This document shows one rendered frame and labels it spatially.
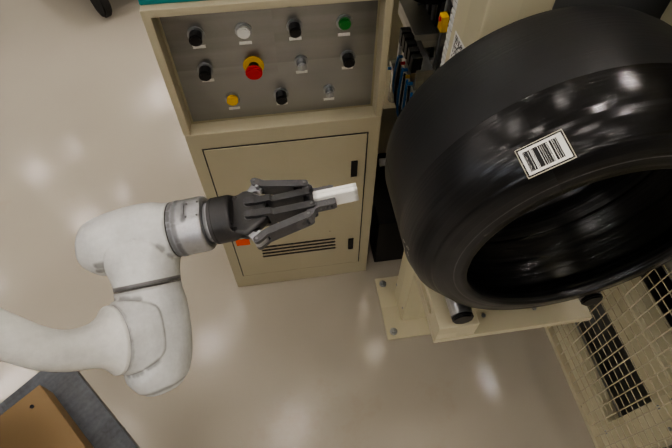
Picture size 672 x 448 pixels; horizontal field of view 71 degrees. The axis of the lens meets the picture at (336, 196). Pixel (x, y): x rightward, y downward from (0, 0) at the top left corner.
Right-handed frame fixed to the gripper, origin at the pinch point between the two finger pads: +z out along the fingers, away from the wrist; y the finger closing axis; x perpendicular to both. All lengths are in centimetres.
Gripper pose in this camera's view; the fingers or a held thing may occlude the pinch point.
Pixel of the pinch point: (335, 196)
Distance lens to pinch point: 75.4
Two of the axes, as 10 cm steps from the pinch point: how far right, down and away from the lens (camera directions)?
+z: 9.8, -2.0, -0.3
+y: -1.5, -7.9, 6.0
